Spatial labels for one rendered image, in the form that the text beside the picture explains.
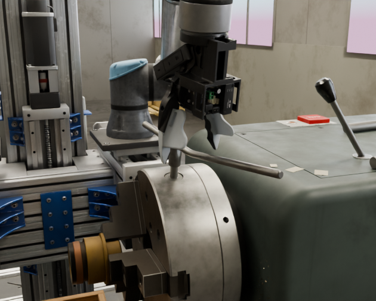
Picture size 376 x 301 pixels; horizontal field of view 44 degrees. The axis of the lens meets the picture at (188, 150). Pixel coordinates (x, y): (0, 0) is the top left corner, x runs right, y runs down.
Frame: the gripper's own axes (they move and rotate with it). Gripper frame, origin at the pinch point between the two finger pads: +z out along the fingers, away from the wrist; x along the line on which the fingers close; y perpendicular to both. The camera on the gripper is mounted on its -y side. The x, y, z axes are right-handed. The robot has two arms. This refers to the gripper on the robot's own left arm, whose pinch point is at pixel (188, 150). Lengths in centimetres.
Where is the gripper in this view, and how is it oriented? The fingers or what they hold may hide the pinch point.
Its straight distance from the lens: 77.3
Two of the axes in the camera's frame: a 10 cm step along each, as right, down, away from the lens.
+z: -0.6, 9.0, 4.2
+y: 6.1, 3.7, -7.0
